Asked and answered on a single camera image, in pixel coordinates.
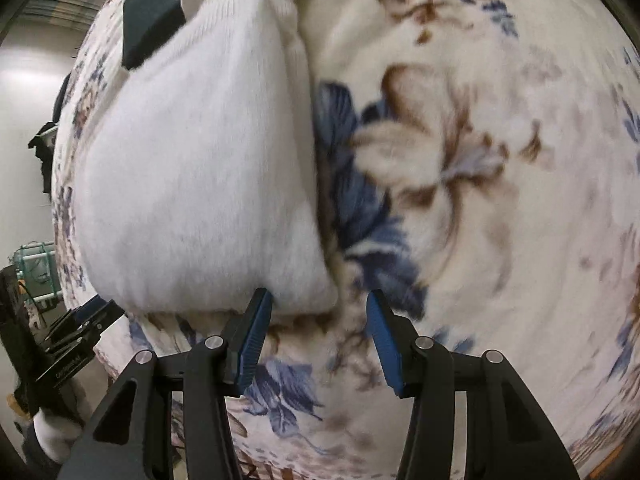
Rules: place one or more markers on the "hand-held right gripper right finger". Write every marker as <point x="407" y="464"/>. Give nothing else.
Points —
<point x="387" y="352"/>

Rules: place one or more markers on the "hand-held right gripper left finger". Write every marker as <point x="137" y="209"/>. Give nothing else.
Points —
<point x="252" y="347"/>

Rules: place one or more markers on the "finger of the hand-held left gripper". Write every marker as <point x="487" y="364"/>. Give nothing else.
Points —
<point x="95" y="325"/>
<point x="92" y="307"/>

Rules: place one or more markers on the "white knit sweater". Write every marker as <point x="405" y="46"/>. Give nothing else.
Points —
<point x="200" y="160"/>

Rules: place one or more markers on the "black clothes pile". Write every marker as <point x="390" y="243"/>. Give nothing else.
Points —
<point x="45" y="155"/>

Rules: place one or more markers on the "floral bed blanket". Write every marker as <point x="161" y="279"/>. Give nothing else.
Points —
<point x="475" y="185"/>

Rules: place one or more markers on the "black folded garment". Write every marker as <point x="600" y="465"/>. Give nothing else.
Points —
<point x="150" y="15"/>

